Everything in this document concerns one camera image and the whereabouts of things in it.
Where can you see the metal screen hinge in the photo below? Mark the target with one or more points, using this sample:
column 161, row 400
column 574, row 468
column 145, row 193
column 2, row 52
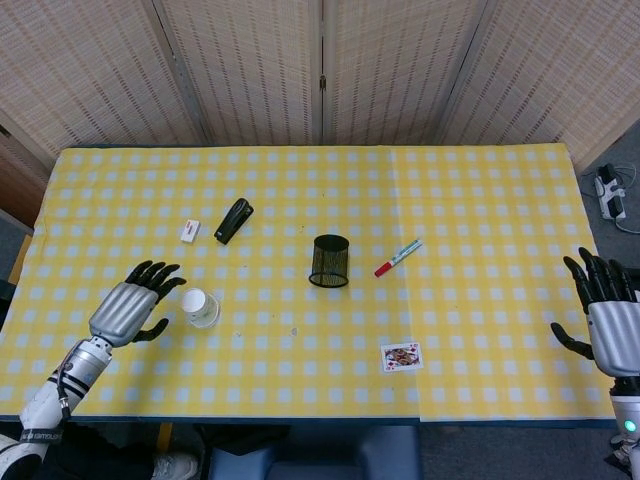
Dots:
column 322, row 82

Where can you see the white sneaker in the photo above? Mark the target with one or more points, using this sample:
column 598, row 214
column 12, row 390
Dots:
column 175, row 466

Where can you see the small white staple box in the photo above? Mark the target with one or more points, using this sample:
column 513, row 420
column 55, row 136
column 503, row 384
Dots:
column 191, row 231

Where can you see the white floral paper cup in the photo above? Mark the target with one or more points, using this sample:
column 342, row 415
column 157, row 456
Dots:
column 212, row 320
column 195, row 301

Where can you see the yellow checked tablecloth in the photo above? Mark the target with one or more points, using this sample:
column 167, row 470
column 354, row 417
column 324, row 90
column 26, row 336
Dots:
column 280, row 190
column 500, row 250

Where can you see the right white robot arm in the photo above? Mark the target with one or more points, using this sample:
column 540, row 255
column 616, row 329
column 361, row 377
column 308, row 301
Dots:
column 627, row 412

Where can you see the queen of diamonds playing card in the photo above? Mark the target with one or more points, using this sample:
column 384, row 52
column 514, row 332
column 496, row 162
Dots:
column 401, row 357

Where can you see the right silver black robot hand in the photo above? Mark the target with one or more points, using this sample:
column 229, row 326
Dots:
column 612, row 325

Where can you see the woven folding screen panel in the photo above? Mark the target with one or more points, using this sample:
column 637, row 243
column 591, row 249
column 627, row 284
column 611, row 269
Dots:
column 85, row 70
column 565, row 70
column 395, row 70
column 245, row 70

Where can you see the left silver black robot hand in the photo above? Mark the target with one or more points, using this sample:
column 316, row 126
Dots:
column 122, row 310

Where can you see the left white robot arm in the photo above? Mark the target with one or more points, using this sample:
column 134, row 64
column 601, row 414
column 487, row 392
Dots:
column 75, row 372

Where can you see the white power strip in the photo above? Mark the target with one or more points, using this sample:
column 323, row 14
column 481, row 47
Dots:
column 611, row 192

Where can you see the red capped white marker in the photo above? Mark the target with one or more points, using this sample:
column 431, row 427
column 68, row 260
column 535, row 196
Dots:
column 397, row 259

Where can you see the black stapler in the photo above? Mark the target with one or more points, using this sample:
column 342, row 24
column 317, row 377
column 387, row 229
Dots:
column 233, row 221

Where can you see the brown wooden cabinet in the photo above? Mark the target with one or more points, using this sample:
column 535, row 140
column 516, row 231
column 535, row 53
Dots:
column 20, row 180

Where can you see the black mesh pen holder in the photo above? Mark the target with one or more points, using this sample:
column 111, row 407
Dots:
column 329, row 260

